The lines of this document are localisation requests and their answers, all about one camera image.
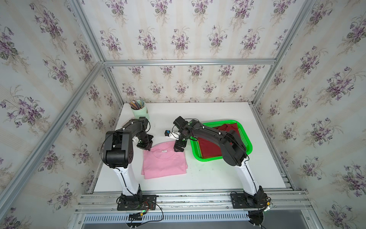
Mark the dark red t-shirt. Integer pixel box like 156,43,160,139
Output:
198,123,240,159

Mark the aluminium frame rail front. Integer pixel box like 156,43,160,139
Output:
75,189,313,213

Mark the mint green pen cup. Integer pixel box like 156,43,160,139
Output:
131,105,150,120

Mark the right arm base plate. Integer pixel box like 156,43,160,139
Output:
229,192,271,210

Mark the green plastic basket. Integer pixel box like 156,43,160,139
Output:
191,120,253,162

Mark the pink t-shirt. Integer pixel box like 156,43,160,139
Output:
141,141,188,179

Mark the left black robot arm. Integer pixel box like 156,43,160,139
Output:
101,117,153,205

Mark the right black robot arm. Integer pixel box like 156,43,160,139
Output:
173,116,271,212

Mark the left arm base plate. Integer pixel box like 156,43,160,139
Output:
116,194,158,211

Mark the coloured pencils bunch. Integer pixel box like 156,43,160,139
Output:
129,98,145,110

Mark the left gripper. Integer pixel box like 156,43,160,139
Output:
137,133,155,150

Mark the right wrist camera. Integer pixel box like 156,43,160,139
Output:
165,130,180,140

